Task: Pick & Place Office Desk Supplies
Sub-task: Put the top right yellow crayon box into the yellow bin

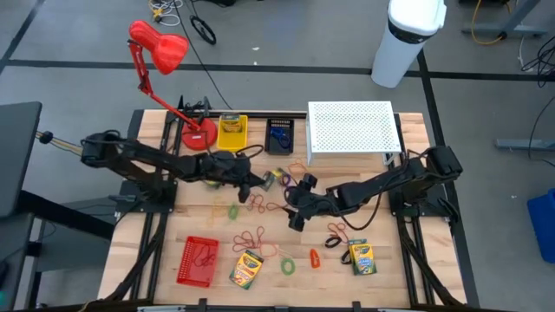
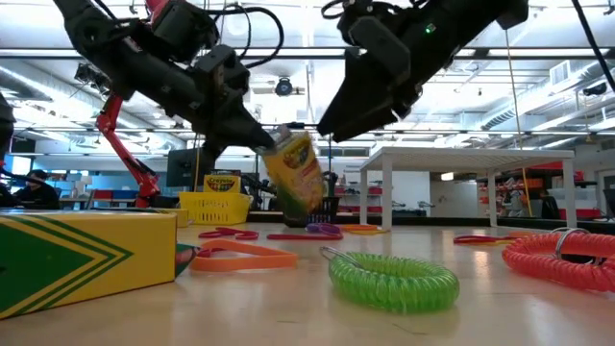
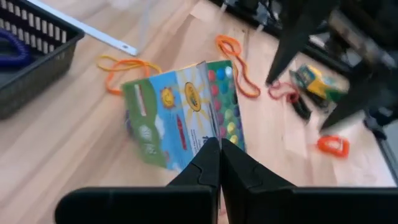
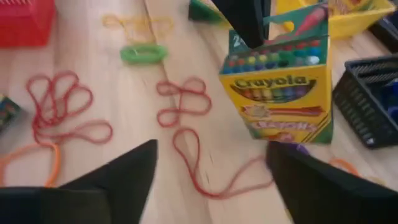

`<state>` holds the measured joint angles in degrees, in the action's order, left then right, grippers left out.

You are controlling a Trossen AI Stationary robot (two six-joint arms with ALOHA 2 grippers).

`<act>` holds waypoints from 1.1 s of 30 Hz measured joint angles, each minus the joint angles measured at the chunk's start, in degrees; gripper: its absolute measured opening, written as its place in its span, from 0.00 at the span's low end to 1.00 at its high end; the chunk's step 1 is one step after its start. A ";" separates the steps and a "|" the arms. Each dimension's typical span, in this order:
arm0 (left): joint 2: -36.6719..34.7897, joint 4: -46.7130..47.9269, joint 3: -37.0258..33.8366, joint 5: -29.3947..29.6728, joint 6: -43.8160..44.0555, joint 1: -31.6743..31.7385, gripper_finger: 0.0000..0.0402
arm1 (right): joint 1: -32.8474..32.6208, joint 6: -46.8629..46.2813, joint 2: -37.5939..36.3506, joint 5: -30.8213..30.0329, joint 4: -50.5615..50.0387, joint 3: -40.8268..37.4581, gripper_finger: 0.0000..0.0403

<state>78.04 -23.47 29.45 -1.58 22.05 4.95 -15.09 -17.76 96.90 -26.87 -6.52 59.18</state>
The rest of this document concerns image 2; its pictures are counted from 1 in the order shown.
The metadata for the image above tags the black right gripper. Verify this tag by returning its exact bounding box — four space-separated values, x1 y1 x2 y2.
316 0 448 143

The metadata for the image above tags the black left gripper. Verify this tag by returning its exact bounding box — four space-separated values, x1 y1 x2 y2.
189 81 278 162

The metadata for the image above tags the purple coil wrist keychain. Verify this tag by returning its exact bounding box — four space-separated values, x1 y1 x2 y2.
305 221 343 236

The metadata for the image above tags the black computer monitor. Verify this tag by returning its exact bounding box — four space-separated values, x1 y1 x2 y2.
165 148 215 188

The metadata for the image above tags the black ceiling spotlight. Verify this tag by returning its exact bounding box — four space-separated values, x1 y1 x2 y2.
73 62 115 96
581 81 608 97
274 76 295 98

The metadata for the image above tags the yellow plastic basket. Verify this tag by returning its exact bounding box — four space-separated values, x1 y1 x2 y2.
178 190 254 227

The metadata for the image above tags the white perforated shelf riser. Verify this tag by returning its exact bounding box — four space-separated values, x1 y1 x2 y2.
358 146 577 231

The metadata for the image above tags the black plastic basket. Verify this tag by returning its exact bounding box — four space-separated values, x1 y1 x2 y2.
282 195 341 229

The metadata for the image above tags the thin orange rubber band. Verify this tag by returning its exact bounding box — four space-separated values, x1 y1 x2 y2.
341 223 381 234

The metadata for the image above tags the wide orange rubber band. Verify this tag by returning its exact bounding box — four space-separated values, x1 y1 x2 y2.
189 238 300 274

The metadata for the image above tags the thin yellow pole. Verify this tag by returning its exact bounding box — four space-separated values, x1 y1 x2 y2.
504 29 533 212

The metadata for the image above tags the person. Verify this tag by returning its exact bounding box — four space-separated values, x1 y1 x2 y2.
537 188 562 220
12 168 62 211

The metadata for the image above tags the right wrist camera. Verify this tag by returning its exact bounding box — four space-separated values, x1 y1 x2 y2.
348 16 412 90

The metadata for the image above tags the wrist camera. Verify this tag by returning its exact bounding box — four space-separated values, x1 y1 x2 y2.
348 16 412 90
194 45 251 95

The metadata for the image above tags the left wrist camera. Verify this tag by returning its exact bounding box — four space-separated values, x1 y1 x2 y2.
194 45 251 95

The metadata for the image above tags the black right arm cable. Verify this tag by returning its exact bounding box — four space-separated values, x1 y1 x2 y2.
320 0 366 20
570 0 615 92

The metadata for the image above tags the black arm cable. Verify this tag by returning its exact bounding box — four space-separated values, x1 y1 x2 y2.
320 0 366 20
570 0 615 92
206 4 285 69

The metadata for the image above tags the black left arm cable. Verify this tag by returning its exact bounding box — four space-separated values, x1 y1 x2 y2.
206 4 285 69

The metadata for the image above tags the green coil wrist keychain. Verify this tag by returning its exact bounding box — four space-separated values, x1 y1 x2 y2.
318 245 461 314

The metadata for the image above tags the orange-red coil wrist keychain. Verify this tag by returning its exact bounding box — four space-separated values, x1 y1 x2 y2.
502 226 615 293

